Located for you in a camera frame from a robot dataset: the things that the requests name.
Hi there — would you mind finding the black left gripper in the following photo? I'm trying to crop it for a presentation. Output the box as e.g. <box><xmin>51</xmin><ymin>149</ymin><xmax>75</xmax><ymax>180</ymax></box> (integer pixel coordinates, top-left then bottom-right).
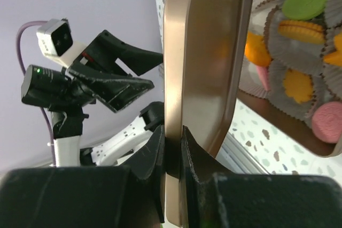
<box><xmin>21</xmin><ymin>30</ymin><xmax>163</xmax><ymax>113</ymax></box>

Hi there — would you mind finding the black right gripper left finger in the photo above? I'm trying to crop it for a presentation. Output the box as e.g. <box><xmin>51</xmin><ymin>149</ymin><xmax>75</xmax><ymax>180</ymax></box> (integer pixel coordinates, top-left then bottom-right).
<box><xmin>1</xmin><ymin>126</ymin><xmax>165</xmax><ymax>227</ymax></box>

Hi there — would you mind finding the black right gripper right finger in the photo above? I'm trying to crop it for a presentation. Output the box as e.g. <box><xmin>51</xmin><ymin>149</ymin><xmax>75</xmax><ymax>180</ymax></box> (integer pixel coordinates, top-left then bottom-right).
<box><xmin>180</xmin><ymin>128</ymin><xmax>341</xmax><ymax>227</ymax></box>

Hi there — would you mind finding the gold tin lid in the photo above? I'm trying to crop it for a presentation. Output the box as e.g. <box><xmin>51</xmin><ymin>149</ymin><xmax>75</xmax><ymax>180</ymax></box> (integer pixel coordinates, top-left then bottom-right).
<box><xmin>163</xmin><ymin>0</ymin><xmax>253</xmax><ymax>227</ymax></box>

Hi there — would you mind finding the pink round cookie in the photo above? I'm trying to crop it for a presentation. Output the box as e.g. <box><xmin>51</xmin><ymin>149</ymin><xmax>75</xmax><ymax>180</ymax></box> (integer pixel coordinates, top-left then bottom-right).
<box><xmin>311</xmin><ymin>101</ymin><xmax>341</xmax><ymax>144</ymax></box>
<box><xmin>256</xmin><ymin>66</ymin><xmax>270</xmax><ymax>91</ymax></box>

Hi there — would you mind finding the orange maple leaf cookie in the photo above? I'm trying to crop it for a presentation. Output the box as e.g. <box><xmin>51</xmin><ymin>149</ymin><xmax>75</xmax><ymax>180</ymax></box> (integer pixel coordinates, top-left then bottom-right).
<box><xmin>283</xmin><ymin>69</ymin><xmax>313</xmax><ymax>104</ymax></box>
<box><xmin>244</xmin><ymin>31</ymin><xmax>271</xmax><ymax>67</ymax></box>

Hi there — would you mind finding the orange fish cookie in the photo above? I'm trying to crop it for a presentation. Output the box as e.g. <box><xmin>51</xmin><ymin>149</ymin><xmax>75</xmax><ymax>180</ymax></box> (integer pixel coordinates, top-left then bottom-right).
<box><xmin>323</xmin><ymin>47</ymin><xmax>342</xmax><ymax>67</ymax></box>

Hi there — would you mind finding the yellow sandwich cookie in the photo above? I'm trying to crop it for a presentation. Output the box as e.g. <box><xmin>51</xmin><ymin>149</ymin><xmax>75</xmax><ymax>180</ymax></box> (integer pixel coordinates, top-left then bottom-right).
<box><xmin>277</xmin><ymin>20</ymin><xmax>325</xmax><ymax>44</ymax></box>

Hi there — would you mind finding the green round cookie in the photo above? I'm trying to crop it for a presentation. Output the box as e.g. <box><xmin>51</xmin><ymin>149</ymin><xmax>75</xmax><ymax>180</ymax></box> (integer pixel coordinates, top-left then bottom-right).
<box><xmin>282</xmin><ymin>0</ymin><xmax>327</xmax><ymax>20</ymax></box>

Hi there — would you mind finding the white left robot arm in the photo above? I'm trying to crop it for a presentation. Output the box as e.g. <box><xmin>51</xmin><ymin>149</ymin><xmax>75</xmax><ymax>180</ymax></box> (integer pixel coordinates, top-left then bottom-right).
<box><xmin>21</xmin><ymin>30</ymin><xmax>164</xmax><ymax>167</ymax></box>

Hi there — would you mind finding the gold cookie tin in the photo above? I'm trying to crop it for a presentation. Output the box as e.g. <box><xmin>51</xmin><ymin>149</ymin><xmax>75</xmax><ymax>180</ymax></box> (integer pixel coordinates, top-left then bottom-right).
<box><xmin>239</xmin><ymin>0</ymin><xmax>341</xmax><ymax>157</ymax></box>

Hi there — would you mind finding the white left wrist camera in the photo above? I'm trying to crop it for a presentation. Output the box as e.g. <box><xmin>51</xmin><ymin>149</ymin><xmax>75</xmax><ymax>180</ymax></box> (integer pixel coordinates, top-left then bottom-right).
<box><xmin>36</xmin><ymin>19</ymin><xmax>86</xmax><ymax>68</ymax></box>

